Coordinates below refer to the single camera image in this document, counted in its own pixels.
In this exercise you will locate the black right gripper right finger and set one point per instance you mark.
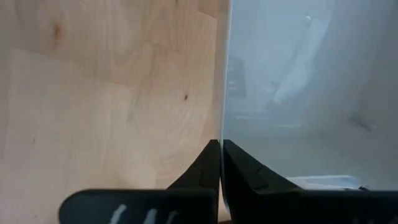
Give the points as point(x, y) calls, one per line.
point(248, 186)

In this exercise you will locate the clear plastic basket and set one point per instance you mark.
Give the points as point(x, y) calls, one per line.
point(311, 93)

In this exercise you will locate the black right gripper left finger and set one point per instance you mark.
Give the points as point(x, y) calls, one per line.
point(192, 174)

